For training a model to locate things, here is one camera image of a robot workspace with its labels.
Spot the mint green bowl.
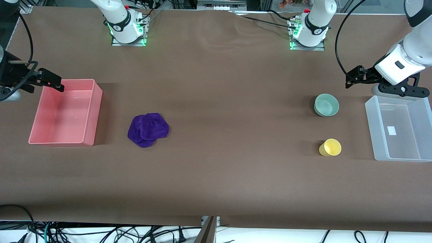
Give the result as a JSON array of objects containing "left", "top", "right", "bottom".
[{"left": 314, "top": 93, "right": 340, "bottom": 117}]

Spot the yellow cup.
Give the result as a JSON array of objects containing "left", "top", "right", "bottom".
[{"left": 319, "top": 138, "right": 342, "bottom": 157}]

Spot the purple cloth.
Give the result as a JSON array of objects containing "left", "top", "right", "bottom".
[{"left": 128, "top": 113, "right": 170, "bottom": 148}]

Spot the pink plastic bin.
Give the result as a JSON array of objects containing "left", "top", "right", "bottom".
[{"left": 28, "top": 79, "right": 103, "bottom": 146}]

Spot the translucent plastic bin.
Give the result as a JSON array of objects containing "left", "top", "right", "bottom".
[{"left": 365, "top": 94, "right": 432, "bottom": 163}]

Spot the orange background clutter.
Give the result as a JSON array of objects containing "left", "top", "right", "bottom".
[{"left": 278, "top": 0, "right": 305, "bottom": 9}]

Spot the white power strip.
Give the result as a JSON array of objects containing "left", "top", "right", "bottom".
[{"left": 197, "top": 0, "right": 247, "bottom": 11}]

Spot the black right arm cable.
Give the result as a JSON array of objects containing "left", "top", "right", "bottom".
[{"left": 0, "top": 13, "right": 38, "bottom": 102}]

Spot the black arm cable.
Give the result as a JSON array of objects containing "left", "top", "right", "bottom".
[
  {"left": 335, "top": 0, "right": 368, "bottom": 76},
  {"left": 0, "top": 13, "right": 38, "bottom": 102}
]

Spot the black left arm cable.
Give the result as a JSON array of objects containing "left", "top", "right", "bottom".
[{"left": 335, "top": 0, "right": 368, "bottom": 76}]

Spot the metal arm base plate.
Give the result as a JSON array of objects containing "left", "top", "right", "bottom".
[
  {"left": 111, "top": 16, "right": 148, "bottom": 47},
  {"left": 289, "top": 19, "right": 325, "bottom": 51}
]

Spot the short black base cable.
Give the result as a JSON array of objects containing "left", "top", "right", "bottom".
[{"left": 268, "top": 9, "right": 298, "bottom": 21}]

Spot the long black base cable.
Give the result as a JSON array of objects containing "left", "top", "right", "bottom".
[{"left": 229, "top": 11, "right": 298, "bottom": 30}]

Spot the black base cable bundle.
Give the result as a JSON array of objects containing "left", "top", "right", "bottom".
[{"left": 130, "top": 3, "right": 163, "bottom": 25}]

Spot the black looped floor cable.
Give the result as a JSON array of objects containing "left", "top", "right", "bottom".
[{"left": 0, "top": 204, "right": 37, "bottom": 243}]

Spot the black floor cable tangle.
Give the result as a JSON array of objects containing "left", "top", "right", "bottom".
[{"left": 51, "top": 225, "right": 203, "bottom": 243}]

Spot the aluminium table bracket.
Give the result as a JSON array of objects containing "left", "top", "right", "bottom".
[{"left": 194, "top": 216, "right": 220, "bottom": 243}]

